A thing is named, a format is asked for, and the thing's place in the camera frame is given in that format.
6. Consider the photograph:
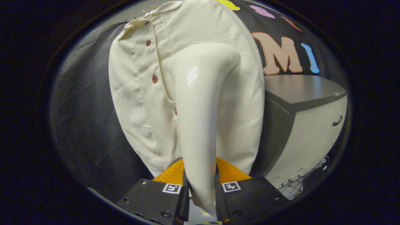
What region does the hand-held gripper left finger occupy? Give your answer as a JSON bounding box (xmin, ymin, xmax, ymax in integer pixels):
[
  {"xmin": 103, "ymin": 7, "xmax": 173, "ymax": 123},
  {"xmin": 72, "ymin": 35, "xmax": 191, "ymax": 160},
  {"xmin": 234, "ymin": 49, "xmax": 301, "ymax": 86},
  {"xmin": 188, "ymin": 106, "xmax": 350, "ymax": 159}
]
[{"xmin": 116, "ymin": 158, "xmax": 190, "ymax": 225}]

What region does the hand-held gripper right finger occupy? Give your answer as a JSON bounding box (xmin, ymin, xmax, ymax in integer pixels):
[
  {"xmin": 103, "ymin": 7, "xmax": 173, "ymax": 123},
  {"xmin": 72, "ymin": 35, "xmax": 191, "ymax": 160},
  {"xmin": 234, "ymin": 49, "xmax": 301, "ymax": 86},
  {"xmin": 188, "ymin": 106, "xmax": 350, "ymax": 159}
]
[{"xmin": 214, "ymin": 157, "xmax": 290, "ymax": 223}]

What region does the cream button-up shirt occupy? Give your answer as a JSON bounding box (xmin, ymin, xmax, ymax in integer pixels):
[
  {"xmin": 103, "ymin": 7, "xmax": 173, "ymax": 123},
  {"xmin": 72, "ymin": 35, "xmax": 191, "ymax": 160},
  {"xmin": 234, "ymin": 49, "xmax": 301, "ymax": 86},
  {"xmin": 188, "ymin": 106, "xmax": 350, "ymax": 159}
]
[{"xmin": 108, "ymin": 0, "xmax": 265, "ymax": 178}]

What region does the white cabinet with dark top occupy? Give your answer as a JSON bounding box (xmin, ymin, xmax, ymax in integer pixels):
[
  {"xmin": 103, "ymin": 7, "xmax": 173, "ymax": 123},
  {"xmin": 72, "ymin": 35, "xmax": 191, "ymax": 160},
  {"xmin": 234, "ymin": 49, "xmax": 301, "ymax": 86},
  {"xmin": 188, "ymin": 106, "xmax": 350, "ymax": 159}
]
[{"xmin": 250, "ymin": 74, "xmax": 348, "ymax": 200}]

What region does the black backdrop cloth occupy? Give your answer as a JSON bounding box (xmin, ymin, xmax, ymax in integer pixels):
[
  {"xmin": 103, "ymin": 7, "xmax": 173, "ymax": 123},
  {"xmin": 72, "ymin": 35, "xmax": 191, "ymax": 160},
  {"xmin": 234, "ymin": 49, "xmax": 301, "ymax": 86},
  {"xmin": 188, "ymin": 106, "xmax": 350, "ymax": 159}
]
[{"xmin": 50, "ymin": 0, "xmax": 349, "ymax": 200}]

